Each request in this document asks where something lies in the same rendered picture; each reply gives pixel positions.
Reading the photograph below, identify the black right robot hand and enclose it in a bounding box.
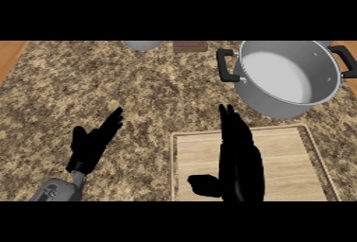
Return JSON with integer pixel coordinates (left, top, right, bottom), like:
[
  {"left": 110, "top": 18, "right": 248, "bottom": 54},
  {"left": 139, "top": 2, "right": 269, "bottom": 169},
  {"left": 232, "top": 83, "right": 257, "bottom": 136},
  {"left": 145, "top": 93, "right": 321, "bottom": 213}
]
[{"left": 187, "top": 103, "right": 268, "bottom": 202}]

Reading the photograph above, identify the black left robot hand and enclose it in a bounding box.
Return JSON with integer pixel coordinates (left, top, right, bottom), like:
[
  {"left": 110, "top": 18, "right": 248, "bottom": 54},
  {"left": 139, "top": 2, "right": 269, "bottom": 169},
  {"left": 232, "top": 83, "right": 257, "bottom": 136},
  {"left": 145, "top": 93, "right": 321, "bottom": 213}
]
[{"left": 64, "top": 106, "right": 126, "bottom": 176}]

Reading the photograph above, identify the pale wooden tray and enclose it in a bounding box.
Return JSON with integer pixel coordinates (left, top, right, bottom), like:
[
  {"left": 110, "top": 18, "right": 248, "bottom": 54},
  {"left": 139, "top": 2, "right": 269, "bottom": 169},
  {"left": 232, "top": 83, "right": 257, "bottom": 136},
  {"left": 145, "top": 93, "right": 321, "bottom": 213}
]
[{"left": 170, "top": 124, "right": 344, "bottom": 202}]

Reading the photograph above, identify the grey metal pot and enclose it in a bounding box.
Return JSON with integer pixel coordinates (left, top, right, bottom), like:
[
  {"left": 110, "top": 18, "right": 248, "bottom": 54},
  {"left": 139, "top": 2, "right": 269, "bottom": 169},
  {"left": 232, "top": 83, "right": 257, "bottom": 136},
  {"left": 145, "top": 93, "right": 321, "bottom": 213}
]
[{"left": 218, "top": 41, "right": 357, "bottom": 120}]

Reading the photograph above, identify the grey round bowl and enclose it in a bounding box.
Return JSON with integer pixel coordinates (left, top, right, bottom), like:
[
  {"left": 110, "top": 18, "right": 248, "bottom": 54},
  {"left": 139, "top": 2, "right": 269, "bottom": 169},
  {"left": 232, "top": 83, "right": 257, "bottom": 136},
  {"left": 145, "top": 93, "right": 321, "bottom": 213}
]
[{"left": 122, "top": 41, "right": 166, "bottom": 52}]

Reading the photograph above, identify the dark brown wooden block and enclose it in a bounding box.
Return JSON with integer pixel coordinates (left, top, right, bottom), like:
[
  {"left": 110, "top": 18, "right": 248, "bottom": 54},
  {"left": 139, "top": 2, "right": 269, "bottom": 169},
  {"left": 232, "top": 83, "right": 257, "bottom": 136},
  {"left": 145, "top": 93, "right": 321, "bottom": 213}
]
[{"left": 172, "top": 41, "right": 209, "bottom": 54}]

